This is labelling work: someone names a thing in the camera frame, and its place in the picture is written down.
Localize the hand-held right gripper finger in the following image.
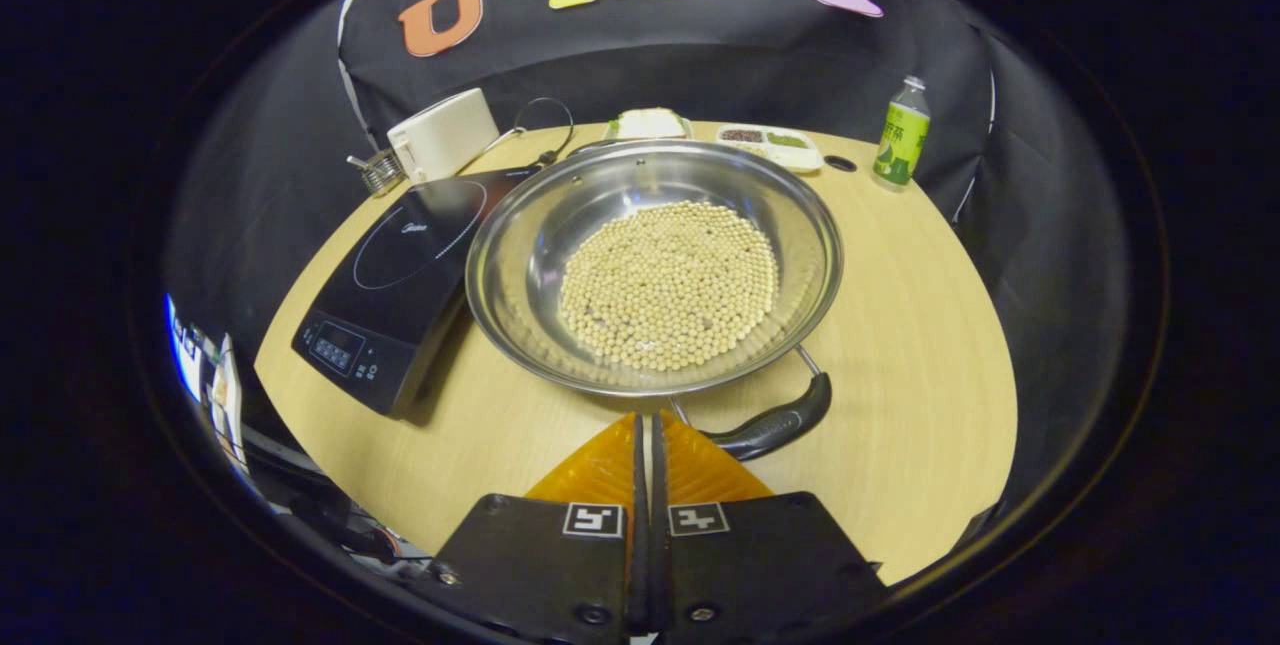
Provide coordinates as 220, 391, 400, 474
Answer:
430, 412, 649, 642
652, 411, 887, 639

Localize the stainless steel pot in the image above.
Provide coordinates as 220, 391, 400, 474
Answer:
464, 139, 845, 462

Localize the black induction cooktop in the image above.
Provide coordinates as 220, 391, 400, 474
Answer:
291, 165, 542, 419

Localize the pile of soybeans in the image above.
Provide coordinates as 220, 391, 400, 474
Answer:
558, 201, 780, 373

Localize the white divided bean dish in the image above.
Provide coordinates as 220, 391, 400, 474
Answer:
714, 123, 826, 175

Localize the white rectangular plate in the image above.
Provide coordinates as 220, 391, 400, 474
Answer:
604, 107, 694, 142

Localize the white toaster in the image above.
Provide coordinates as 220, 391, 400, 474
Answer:
387, 88, 501, 185

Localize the green label drink bottle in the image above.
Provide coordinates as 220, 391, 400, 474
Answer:
871, 76, 932, 192

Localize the black power cable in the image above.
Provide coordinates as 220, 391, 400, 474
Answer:
488, 96, 577, 168

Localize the small wire basket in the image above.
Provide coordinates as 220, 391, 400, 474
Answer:
346, 149, 407, 198

